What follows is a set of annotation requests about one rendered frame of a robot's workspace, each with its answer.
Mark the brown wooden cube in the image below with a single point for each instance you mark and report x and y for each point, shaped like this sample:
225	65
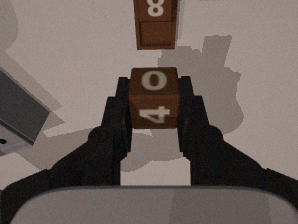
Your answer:
154	98
155	10

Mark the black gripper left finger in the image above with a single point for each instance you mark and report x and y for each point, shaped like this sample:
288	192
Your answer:
94	163

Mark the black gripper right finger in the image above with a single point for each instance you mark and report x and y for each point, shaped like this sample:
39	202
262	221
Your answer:
213	161

